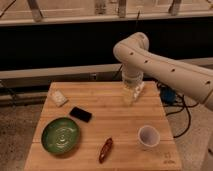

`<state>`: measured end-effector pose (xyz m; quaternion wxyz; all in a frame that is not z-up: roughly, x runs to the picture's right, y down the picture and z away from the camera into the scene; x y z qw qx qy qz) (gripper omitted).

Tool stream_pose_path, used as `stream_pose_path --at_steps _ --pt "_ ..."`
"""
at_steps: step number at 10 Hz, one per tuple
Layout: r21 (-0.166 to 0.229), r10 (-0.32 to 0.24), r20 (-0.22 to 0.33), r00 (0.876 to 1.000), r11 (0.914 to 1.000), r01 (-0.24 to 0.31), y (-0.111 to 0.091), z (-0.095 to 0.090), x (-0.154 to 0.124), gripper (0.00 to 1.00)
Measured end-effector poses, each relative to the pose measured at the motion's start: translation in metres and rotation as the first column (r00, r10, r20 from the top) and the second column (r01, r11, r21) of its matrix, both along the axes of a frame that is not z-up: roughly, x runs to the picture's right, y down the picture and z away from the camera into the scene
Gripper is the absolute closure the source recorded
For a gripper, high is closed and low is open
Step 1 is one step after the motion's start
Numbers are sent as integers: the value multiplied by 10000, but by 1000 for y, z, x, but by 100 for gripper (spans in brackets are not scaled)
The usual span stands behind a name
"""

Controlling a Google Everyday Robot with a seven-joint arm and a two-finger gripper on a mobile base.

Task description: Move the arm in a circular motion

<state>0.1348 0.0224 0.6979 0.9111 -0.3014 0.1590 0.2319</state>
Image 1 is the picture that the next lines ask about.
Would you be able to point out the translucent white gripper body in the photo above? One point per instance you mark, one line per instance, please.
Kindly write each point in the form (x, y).
(132, 89)

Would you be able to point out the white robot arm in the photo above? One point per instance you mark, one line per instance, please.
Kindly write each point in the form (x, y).
(193, 81)

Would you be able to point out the blue box on floor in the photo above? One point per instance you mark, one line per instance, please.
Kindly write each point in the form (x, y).
(167, 95)

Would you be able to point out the white paper cup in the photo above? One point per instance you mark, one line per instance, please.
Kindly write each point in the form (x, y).
(148, 136)

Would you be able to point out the black rectangular phone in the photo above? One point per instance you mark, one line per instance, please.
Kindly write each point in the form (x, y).
(81, 114)

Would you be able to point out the wooden table board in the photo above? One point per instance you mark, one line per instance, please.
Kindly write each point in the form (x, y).
(111, 118)

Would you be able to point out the brown red chili pepper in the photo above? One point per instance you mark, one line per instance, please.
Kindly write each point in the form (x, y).
(105, 150)

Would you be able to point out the white rectangular sponge block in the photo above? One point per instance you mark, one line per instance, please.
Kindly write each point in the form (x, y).
(58, 98)

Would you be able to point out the green ceramic bowl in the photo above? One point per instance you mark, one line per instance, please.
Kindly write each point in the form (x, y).
(60, 136)

